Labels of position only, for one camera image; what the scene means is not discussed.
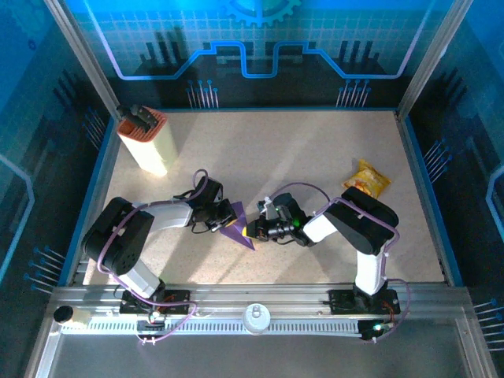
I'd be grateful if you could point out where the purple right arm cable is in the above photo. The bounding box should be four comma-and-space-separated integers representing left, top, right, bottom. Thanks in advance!
270, 182, 413, 344

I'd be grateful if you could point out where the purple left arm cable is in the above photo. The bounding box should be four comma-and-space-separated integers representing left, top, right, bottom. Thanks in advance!
96, 169, 209, 347

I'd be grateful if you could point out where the white round cap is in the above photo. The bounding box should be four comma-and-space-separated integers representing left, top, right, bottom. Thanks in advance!
242, 302, 272, 335

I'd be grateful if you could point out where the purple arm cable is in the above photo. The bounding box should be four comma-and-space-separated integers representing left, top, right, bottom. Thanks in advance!
96, 169, 209, 347
270, 182, 413, 344

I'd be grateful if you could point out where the aluminium frame post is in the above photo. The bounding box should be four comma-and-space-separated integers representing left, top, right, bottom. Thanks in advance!
43, 0, 121, 121
395, 0, 474, 121

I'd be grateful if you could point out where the black knife handle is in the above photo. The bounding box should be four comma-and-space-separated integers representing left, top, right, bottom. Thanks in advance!
132, 104, 158, 133
117, 104, 138, 124

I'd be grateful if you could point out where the cream knife block orange top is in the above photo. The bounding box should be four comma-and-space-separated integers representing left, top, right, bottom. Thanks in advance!
117, 106, 178, 177

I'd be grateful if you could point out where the small black controller board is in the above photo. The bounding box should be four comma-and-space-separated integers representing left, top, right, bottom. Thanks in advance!
136, 310, 166, 334
360, 319, 396, 342

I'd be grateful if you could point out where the white slotted cable duct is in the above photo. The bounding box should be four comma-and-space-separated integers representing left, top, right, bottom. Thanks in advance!
61, 317, 365, 337

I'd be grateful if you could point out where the purple cloth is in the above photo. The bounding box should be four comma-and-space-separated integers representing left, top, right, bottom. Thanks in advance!
219, 201, 258, 252

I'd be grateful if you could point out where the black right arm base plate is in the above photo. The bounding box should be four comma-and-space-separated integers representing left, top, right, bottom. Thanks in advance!
328, 289, 402, 315

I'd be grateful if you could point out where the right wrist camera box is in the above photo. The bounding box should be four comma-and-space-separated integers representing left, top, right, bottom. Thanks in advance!
258, 196, 279, 221

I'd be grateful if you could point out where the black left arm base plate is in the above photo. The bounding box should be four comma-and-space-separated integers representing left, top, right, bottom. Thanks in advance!
119, 290, 193, 315

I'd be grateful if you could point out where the blue table border frame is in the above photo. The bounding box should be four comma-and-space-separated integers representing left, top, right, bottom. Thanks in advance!
57, 106, 465, 287

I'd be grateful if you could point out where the yellow snack bag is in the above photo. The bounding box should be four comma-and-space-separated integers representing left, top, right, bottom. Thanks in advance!
341, 158, 393, 199

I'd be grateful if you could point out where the aluminium mounting rail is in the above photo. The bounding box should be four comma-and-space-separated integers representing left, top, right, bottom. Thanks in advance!
50, 283, 472, 321

